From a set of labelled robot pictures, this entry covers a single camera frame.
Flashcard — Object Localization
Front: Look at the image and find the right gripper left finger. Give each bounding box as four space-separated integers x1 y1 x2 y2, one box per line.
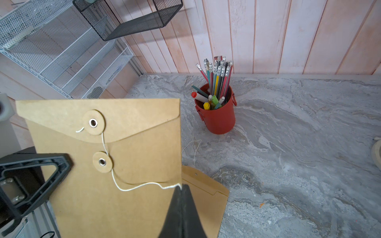
158 187 183 238

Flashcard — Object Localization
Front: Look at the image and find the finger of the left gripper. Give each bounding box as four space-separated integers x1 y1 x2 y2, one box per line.
1 153 73 237

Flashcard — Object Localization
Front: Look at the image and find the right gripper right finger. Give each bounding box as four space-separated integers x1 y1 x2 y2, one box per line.
181 184 206 238

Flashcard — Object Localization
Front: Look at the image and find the brown file bag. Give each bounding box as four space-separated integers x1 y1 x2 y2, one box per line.
182 165 229 238
16 99 182 238

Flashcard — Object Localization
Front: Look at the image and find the red pen holder cup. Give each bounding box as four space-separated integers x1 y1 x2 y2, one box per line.
194 86 237 134

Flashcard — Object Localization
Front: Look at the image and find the black mesh basket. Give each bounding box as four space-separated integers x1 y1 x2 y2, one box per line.
72 1 183 41

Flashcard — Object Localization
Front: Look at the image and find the masking tape roll on table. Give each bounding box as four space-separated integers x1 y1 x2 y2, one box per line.
371 137 381 170

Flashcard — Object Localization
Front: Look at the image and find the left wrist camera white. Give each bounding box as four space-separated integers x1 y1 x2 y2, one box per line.
0 93 21 158

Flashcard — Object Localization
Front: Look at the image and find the white wire shelf rack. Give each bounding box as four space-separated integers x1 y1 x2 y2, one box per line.
1 1 133 99

